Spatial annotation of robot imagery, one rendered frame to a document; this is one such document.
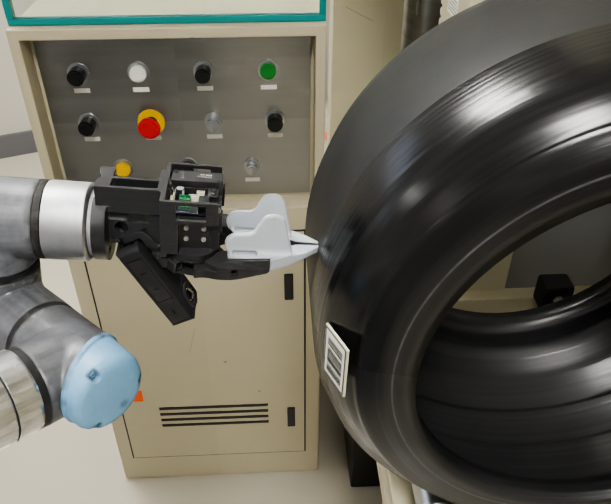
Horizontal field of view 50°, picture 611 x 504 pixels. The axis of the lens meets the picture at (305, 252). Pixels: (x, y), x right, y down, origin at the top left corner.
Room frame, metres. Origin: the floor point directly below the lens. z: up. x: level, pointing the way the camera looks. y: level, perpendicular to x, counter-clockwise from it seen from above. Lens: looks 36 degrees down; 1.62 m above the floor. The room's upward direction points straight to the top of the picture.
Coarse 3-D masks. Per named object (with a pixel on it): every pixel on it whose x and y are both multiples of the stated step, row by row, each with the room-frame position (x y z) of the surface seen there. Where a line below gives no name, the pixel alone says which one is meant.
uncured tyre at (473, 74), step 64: (512, 0) 0.63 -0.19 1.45; (576, 0) 0.59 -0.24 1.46; (448, 64) 0.56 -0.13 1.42; (512, 64) 0.50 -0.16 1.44; (576, 64) 0.47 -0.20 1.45; (384, 128) 0.54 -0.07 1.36; (448, 128) 0.47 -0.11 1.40; (512, 128) 0.45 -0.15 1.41; (576, 128) 0.43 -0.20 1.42; (320, 192) 0.59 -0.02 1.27; (384, 192) 0.46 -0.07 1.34; (448, 192) 0.43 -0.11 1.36; (512, 192) 0.42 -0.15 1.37; (576, 192) 0.42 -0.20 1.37; (320, 256) 0.50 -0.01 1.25; (384, 256) 0.43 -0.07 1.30; (448, 256) 0.41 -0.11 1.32; (320, 320) 0.46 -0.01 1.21; (384, 320) 0.41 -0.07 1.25; (448, 320) 0.69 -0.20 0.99; (512, 320) 0.71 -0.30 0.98; (576, 320) 0.70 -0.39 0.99; (384, 384) 0.41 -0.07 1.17; (448, 384) 0.64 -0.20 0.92; (512, 384) 0.65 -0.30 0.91; (576, 384) 0.63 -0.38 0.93; (384, 448) 0.41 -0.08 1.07; (448, 448) 0.44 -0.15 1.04; (512, 448) 0.54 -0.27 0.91; (576, 448) 0.53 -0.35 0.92
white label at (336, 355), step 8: (328, 328) 0.44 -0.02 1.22; (328, 336) 0.44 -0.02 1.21; (336, 336) 0.43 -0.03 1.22; (328, 344) 0.44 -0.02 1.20; (336, 344) 0.42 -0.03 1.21; (344, 344) 0.42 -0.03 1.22; (328, 352) 0.44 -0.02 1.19; (336, 352) 0.42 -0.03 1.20; (344, 352) 0.41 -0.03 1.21; (328, 360) 0.43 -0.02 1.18; (336, 360) 0.42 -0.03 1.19; (344, 360) 0.41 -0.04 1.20; (328, 368) 0.43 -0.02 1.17; (336, 368) 0.42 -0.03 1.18; (344, 368) 0.41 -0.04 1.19; (328, 376) 0.43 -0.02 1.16; (336, 376) 0.42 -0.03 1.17; (344, 376) 0.41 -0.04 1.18; (336, 384) 0.42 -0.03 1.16; (344, 384) 0.41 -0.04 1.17; (344, 392) 0.41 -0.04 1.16
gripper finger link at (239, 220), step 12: (264, 204) 0.54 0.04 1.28; (276, 204) 0.54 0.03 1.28; (228, 216) 0.54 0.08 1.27; (240, 216) 0.54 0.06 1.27; (252, 216) 0.54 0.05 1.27; (240, 228) 0.54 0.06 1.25; (252, 228) 0.54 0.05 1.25; (288, 228) 0.54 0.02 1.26; (300, 240) 0.53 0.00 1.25; (312, 240) 0.53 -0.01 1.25
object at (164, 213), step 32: (96, 192) 0.50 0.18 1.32; (128, 192) 0.50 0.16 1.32; (160, 192) 0.50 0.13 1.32; (192, 192) 0.53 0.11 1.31; (224, 192) 0.55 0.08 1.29; (96, 224) 0.49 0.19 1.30; (128, 224) 0.50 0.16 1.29; (160, 224) 0.48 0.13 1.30; (192, 224) 0.49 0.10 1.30; (96, 256) 0.49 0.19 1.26; (160, 256) 0.48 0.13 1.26; (192, 256) 0.49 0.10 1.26
